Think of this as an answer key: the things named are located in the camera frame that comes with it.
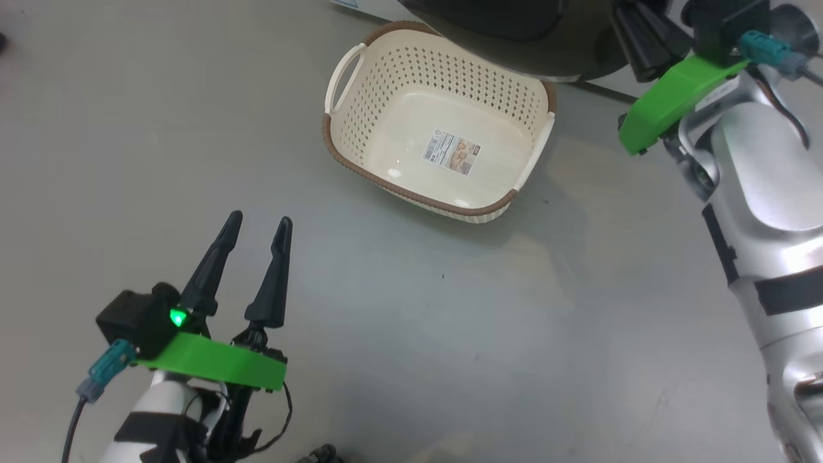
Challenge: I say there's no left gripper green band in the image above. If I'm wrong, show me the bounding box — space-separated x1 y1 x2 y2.
135 210 293 392

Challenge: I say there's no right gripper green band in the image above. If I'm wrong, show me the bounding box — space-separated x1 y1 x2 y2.
610 0 750 156

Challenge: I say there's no washing machine glass door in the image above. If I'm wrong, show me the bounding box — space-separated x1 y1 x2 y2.
397 0 634 82

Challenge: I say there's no white front-load washing machine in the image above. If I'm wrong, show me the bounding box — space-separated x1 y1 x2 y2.
329 0 692 104

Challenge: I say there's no product label sticker in basket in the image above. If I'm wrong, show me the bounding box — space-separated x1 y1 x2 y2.
422 127 482 176

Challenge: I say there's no cream perforated laundry basket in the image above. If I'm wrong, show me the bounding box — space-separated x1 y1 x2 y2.
321 21 557 224

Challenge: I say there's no right arm cable teal connector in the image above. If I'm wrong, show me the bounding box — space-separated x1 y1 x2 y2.
738 29 823 87

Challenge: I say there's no arm cable teal connector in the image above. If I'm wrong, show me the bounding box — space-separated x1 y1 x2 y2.
738 29 823 87
61 340 137 463

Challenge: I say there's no left arm cable teal connector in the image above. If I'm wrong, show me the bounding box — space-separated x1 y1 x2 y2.
61 340 137 463

